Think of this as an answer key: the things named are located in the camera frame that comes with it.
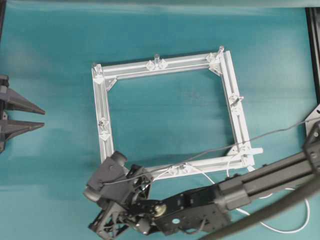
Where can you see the silver far corner pin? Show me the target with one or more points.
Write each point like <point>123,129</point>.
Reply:
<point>220,51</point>

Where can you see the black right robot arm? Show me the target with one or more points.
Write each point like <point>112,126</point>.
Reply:
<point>206,209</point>

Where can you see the silver middle pin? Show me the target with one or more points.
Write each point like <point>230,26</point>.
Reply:
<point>102,123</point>

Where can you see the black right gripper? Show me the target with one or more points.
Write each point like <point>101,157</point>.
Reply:
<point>136,211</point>

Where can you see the silver aluminium extrusion frame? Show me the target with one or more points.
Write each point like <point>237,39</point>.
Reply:
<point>176,116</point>

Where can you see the silver corner pin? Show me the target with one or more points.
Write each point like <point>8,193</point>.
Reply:
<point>97,69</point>
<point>220,51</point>

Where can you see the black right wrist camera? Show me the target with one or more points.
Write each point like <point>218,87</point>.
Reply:
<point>109,180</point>

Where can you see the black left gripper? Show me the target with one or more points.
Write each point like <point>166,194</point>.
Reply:
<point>12,101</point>

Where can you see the black frame post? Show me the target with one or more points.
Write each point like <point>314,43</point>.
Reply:
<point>313,25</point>

